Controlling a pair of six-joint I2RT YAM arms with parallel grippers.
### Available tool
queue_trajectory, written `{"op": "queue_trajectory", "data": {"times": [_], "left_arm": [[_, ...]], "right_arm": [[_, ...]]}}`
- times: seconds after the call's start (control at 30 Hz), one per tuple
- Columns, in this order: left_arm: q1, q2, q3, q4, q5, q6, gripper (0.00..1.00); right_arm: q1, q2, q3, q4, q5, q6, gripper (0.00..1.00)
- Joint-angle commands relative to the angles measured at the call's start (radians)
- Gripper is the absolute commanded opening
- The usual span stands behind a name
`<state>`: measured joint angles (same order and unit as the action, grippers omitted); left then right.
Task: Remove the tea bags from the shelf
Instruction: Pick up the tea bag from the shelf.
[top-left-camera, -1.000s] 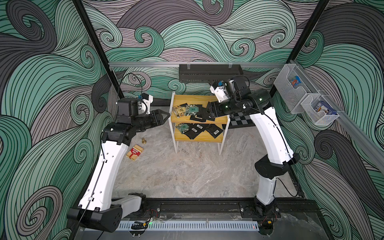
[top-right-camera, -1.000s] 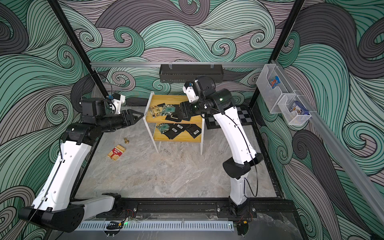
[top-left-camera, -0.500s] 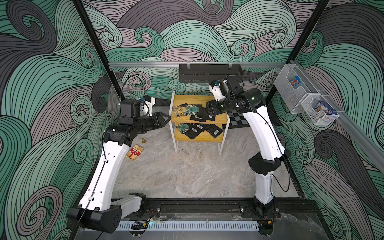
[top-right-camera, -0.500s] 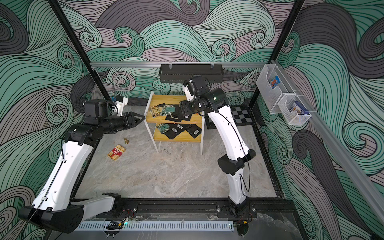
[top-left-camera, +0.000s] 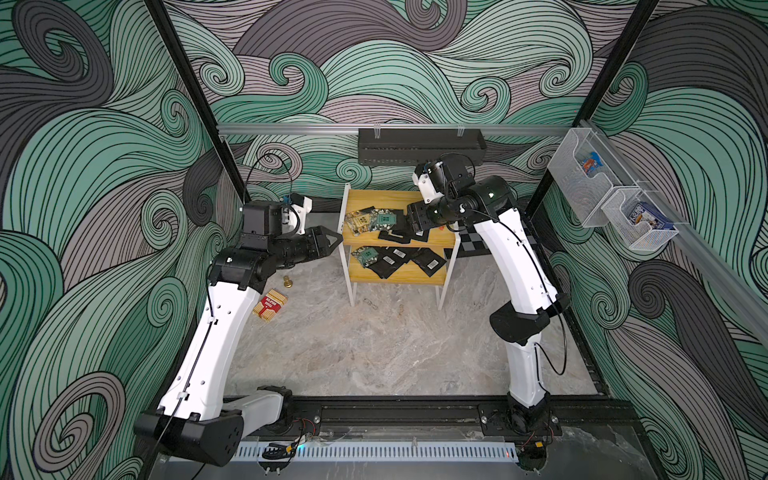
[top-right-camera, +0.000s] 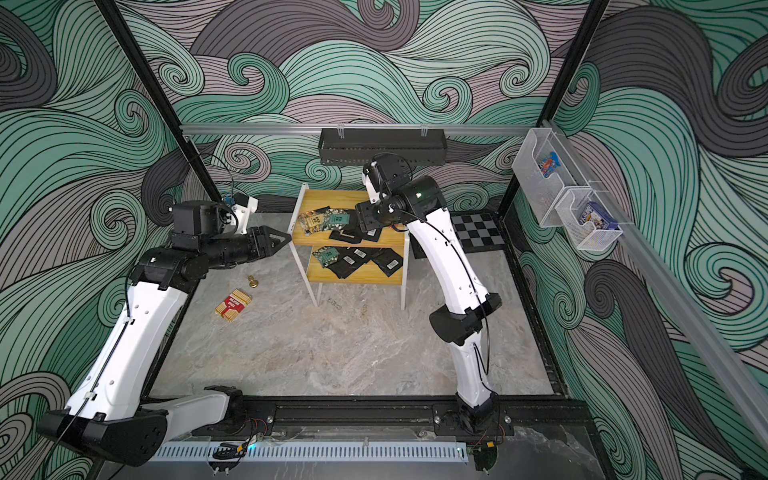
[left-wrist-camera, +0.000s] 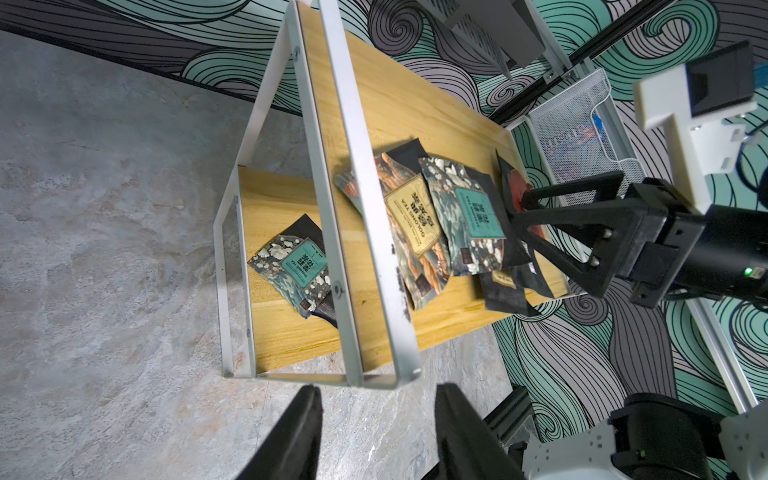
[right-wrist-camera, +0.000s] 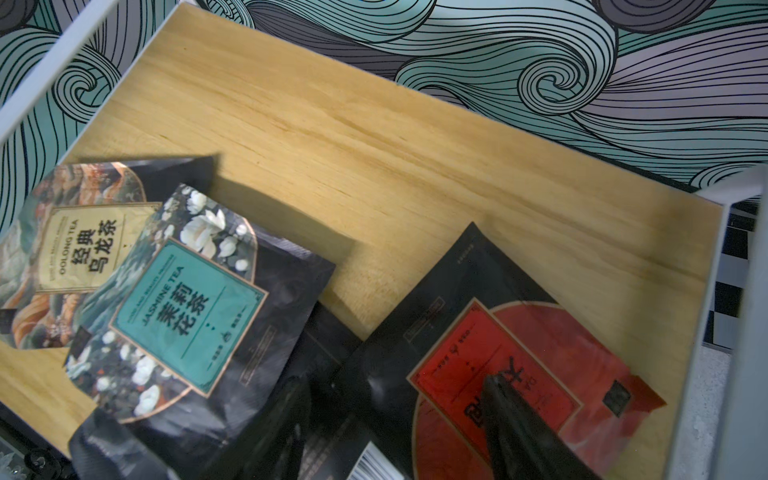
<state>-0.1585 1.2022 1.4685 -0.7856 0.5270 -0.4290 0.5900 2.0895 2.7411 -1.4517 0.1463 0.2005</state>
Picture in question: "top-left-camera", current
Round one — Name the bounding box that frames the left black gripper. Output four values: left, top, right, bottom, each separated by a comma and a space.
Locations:
266, 227, 341, 269

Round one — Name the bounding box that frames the yellow oolong tea bag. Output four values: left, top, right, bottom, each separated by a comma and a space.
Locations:
344, 208, 375, 236

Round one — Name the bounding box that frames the black orange tea bag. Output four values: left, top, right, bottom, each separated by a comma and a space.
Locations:
379, 211, 414, 245

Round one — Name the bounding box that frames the green jasmine tea bag top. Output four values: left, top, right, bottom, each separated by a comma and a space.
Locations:
369, 209, 400, 232

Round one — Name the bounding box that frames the green jasmine tea bag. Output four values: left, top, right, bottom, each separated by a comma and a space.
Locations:
351, 246, 379, 268
369, 209, 400, 232

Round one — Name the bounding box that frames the black tea bag barcode top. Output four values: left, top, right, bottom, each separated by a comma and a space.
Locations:
409, 230, 430, 243

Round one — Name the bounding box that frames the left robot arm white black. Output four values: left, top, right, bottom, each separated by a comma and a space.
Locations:
133, 226, 343, 467

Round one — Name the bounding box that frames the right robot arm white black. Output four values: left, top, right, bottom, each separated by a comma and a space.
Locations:
407, 173, 567, 434

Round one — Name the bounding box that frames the green jasmine tea bag lower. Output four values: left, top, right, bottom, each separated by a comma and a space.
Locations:
351, 246, 379, 268

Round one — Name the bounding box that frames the black tea bag lower right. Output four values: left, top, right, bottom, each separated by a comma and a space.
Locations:
411, 248, 447, 277

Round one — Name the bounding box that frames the black tea bag lower middle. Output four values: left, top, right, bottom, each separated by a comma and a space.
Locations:
386, 247, 420, 264

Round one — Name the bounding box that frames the checkerboard calibration mat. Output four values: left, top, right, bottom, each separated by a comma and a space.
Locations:
457, 230, 490, 258

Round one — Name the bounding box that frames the red yellow small box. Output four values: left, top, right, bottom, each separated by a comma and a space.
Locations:
252, 289, 288, 322

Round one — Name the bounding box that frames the blue red item in bin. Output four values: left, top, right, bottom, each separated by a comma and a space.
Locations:
580, 151, 604, 177

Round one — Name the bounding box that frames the blue white packet in bin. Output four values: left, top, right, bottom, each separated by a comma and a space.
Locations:
628, 201, 674, 230

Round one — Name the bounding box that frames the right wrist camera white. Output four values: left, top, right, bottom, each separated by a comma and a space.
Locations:
412, 163, 443, 204

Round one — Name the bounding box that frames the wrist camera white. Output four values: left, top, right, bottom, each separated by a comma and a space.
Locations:
282, 193, 313, 237
412, 163, 443, 204

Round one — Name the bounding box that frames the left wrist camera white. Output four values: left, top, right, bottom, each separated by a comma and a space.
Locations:
282, 193, 313, 237

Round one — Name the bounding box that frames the black wall tray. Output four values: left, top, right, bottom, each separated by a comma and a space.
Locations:
357, 128, 488, 167

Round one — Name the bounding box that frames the aluminium wall rail back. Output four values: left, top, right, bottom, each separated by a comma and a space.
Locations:
217, 122, 570, 137

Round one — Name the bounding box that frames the aluminium wall rail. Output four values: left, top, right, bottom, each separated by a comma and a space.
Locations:
579, 120, 767, 346
217, 122, 570, 137

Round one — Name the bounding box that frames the clear wall bin upper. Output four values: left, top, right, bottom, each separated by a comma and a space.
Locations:
548, 128, 619, 228

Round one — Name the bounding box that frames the clear wall bin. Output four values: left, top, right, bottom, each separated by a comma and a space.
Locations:
602, 187, 678, 252
548, 128, 619, 228

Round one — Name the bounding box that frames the clear wall bin lower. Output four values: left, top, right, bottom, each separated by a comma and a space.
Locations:
602, 187, 678, 252

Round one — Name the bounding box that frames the white slotted cable duct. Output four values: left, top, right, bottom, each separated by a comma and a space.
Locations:
230, 441, 520, 464

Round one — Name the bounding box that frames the aluminium wall rail right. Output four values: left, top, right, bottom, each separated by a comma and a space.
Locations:
579, 120, 767, 346

